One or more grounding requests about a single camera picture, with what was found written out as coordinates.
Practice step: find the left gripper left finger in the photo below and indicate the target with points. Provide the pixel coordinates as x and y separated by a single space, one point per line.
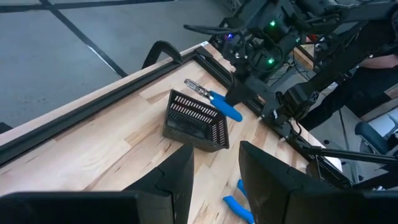
93 208

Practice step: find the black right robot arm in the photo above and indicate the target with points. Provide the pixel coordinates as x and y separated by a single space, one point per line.
286 15

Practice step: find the office chair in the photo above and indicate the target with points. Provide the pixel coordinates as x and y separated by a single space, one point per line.
373 137

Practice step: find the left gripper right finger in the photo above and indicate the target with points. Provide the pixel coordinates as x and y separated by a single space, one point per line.
280 199

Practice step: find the black slotted plastic basket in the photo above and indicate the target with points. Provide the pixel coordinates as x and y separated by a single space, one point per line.
329 172
192 124

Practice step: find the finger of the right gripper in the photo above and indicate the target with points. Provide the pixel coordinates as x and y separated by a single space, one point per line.
237 91
262 99

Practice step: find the black table clamp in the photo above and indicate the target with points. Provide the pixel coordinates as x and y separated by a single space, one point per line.
164 45

